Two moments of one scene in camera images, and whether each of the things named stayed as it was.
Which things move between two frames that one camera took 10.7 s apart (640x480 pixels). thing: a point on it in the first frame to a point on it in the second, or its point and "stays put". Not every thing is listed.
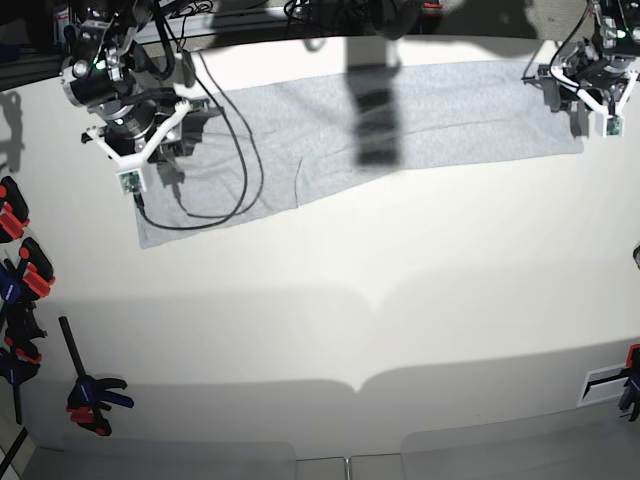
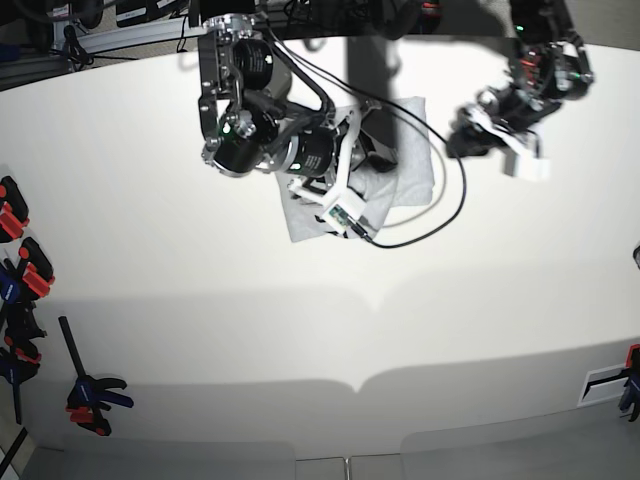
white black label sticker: x=603 y=384 stays put
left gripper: x=132 y=131 to x=312 y=155
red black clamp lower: x=38 y=273 stays put
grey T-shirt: x=280 y=141 to x=369 y=200
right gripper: x=597 y=76 to x=497 y=112
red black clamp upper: x=14 y=211 stays put
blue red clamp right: x=630 y=398 stays put
